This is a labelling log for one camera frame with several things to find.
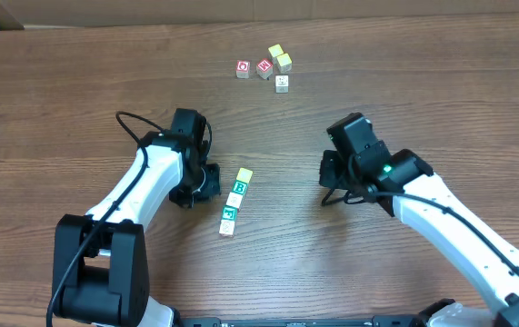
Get red Y wooden block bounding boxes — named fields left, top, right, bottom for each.
left=236, top=168, right=254, bottom=184

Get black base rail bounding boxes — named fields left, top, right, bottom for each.
left=167, top=312, right=504, bottom=327

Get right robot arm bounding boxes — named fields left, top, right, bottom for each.
left=319, top=113, right=519, bottom=326

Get plain E pretzel block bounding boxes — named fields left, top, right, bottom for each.
left=219, top=220, right=235, bottom=237

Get blue X wooden block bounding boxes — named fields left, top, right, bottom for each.
left=274, top=75, right=289, bottom=94

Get green letter B block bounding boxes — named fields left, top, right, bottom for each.
left=232, top=180, right=248, bottom=196

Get yellow wooden block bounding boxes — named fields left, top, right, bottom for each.
left=275, top=53, right=293, bottom=74
left=268, top=44, right=284, bottom=60

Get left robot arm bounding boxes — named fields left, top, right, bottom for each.
left=45, top=108, right=221, bottom=327

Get green letter F block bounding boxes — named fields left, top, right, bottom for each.
left=221, top=205, right=238, bottom=222

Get red letter M block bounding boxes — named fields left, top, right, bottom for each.
left=256, top=58, right=274, bottom=80

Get yellow rear wooden block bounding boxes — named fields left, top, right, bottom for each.
left=268, top=44, right=284, bottom=60

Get red apple picture block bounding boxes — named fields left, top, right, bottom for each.
left=235, top=60, right=251, bottom=79

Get yellow front wooden block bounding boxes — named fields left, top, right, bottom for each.
left=275, top=53, right=293, bottom=74

